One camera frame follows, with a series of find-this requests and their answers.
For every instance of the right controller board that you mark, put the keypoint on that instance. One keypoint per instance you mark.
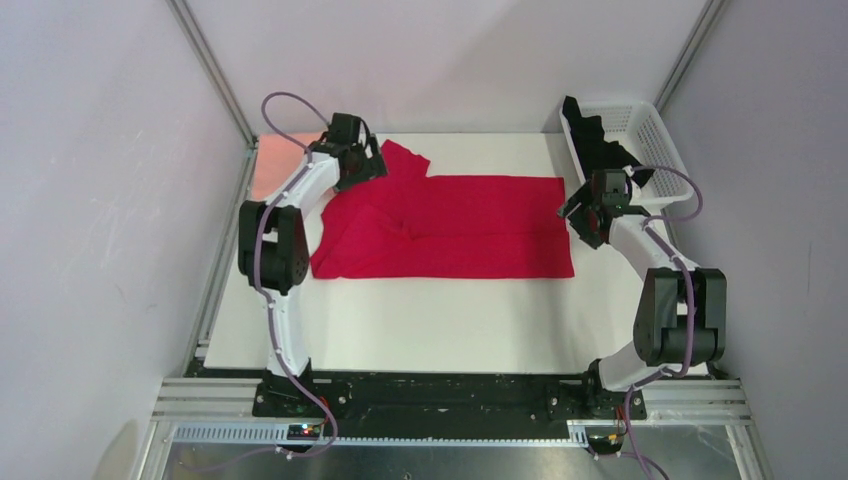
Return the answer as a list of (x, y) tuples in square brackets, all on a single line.
[(605, 445)]

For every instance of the left aluminium frame post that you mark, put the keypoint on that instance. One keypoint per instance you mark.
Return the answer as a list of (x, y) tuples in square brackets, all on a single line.
[(197, 40)]

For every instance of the black t shirt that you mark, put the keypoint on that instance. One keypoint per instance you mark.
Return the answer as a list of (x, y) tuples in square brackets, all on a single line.
[(602, 135)]

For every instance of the folded pink t shirt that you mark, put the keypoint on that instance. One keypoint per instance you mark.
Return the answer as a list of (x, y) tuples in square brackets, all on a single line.
[(277, 159)]

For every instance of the grey slotted cable duct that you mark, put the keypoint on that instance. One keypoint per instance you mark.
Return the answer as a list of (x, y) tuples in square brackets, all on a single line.
[(274, 434)]

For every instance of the left controller board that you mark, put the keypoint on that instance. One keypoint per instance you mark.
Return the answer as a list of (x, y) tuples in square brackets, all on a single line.
[(304, 432)]

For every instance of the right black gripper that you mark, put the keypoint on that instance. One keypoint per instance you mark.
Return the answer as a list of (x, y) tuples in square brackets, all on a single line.
[(584, 195)]

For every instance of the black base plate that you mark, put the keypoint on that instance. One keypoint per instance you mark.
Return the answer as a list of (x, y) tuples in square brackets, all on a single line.
[(500, 406)]

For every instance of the aluminium frame post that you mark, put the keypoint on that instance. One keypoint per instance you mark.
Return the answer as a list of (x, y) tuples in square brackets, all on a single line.
[(197, 40), (705, 23)]

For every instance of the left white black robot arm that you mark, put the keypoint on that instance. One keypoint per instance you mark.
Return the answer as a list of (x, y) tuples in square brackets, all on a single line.
[(273, 252)]

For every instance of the controller board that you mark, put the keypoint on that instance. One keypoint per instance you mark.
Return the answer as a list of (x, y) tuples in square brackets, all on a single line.
[(605, 445), (304, 432)]

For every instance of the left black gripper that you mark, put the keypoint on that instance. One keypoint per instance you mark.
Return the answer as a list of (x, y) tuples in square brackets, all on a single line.
[(373, 167)]

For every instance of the red t shirt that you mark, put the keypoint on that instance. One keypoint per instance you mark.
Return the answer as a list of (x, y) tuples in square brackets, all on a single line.
[(411, 224)]

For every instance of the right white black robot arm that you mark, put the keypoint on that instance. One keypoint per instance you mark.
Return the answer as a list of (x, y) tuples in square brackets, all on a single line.
[(680, 319)]

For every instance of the white plastic basket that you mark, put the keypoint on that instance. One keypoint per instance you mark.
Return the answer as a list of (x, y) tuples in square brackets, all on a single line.
[(657, 152)]

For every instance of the right aluminium frame post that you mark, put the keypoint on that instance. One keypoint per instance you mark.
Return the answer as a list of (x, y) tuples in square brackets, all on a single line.
[(705, 23)]

